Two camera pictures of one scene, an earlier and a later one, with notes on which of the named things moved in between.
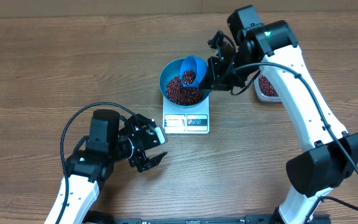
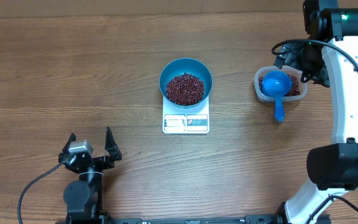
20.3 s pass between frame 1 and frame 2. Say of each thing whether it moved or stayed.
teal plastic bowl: stayed
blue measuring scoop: moved
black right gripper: moved
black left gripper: moved
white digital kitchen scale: stayed
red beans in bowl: stayed
